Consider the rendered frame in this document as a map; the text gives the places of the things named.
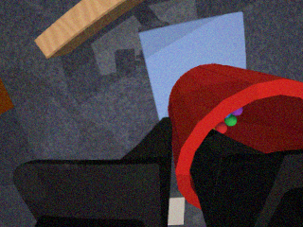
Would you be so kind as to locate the red cup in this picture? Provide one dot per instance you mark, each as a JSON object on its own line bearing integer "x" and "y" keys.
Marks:
{"x": 271, "y": 119}

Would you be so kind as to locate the purple marble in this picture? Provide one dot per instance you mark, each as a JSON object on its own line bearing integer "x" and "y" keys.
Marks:
{"x": 238, "y": 111}

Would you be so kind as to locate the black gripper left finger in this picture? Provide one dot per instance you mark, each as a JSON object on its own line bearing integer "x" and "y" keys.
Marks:
{"x": 136, "y": 186}

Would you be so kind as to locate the red marble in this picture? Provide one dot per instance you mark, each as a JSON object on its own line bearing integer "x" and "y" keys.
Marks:
{"x": 221, "y": 128}

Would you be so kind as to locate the green marble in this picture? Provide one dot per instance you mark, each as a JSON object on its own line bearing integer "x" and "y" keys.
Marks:
{"x": 230, "y": 121}

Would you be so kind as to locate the tan wooden beam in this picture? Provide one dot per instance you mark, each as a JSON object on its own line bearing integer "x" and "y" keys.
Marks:
{"x": 79, "y": 24}

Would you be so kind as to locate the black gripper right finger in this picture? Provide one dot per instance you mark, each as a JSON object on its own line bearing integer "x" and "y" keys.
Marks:
{"x": 238, "y": 186}

